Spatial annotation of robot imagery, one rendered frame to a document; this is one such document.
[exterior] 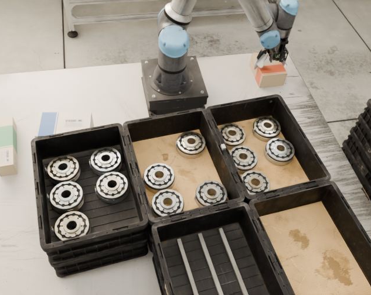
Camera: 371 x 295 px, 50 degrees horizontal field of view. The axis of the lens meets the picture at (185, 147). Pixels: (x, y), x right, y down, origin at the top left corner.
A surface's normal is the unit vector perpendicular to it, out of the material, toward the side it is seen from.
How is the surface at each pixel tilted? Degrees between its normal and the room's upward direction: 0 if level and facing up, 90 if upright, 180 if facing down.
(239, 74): 0
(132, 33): 0
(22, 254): 0
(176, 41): 10
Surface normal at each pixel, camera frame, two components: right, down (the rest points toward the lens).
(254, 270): 0.06, -0.61
